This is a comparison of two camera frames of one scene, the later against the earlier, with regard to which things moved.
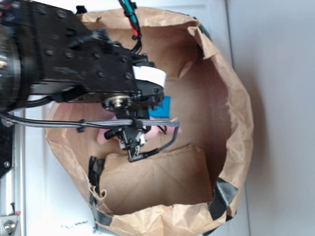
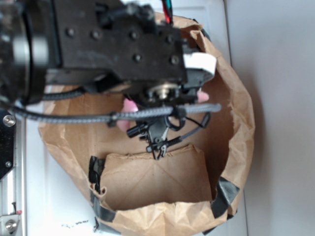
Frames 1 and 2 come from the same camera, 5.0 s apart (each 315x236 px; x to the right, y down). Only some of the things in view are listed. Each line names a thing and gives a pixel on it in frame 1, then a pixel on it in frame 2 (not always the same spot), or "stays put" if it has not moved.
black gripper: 149,81 → 200,67
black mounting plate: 6,134 stays put
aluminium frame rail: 13,188 stays put
